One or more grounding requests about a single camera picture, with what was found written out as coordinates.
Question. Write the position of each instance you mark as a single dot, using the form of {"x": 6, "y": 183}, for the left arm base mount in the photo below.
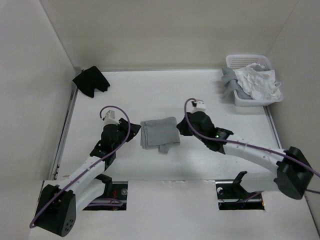
{"x": 113, "y": 198}

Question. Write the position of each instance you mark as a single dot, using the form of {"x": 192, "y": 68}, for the folded black tank top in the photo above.
{"x": 90, "y": 80}

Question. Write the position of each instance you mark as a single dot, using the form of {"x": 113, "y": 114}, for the grey tank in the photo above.
{"x": 230, "y": 82}
{"x": 161, "y": 133}

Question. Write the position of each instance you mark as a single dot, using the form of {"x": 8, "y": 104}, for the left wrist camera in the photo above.
{"x": 110, "y": 116}

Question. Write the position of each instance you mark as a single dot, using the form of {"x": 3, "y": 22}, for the white plastic basket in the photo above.
{"x": 236, "y": 61}

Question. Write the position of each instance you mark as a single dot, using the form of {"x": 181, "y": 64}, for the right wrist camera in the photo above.
{"x": 198, "y": 106}

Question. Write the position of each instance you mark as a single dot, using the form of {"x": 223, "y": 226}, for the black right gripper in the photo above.
{"x": 182, "y": 127}

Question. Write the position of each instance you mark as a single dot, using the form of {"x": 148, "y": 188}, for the white tank top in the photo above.
{"x": 259, "y": 83}

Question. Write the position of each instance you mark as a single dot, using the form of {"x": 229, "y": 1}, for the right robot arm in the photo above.
{"x": 289, "y": 171}

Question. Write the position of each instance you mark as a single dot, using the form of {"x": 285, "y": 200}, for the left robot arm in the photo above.
{"x": 59, "y": 204}

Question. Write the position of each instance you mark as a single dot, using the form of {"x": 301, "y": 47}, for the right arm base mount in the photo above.
{"x": 231, "y": 196}

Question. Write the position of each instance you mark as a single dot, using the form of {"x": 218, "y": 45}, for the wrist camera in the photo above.
{"x": 198, "y": 106}
{"x": 110, "y": 116}

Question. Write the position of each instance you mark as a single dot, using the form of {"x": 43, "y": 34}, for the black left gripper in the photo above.
{"x": 125, "y": 126}

